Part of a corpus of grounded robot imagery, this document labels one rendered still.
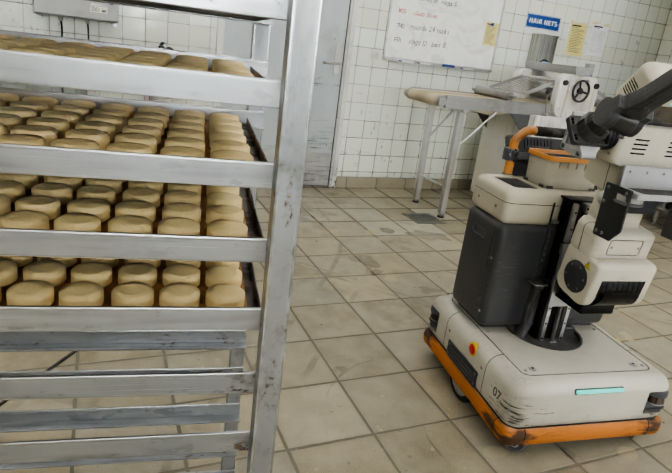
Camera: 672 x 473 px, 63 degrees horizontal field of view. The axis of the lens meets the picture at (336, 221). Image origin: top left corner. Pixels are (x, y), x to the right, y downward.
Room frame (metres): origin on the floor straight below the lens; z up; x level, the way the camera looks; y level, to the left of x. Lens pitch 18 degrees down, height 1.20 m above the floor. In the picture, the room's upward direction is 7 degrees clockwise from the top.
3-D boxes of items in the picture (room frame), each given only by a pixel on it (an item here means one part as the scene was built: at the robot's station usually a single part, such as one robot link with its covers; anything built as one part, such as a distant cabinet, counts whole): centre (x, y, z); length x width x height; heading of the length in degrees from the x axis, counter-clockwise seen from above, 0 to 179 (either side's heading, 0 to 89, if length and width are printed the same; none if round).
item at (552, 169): (1.97, -0.79, 0.87); 0.23 x 0.15 x 0.11; 107
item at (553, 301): (1.72, -0.92, 0.55); 0.28 x 0.27 x 0.25; 107
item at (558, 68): (4.81, -1.66, 1.23); 0.58 x 0.19 x 0.07; 25
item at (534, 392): (1.86, -0.82, 0.16); 0.67 x 0.64 x 0.25; 17
